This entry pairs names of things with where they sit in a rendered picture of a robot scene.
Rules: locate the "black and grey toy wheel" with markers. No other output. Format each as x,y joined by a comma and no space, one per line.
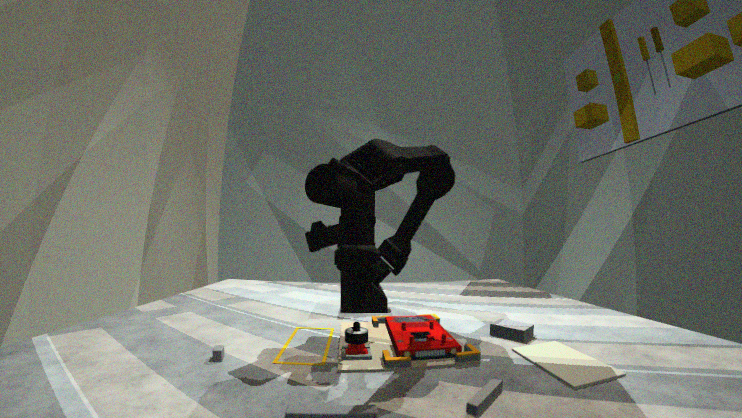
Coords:
356,337

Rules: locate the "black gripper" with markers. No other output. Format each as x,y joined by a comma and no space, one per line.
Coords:
358,259

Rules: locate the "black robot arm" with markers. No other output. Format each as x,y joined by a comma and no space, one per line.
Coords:
348,185

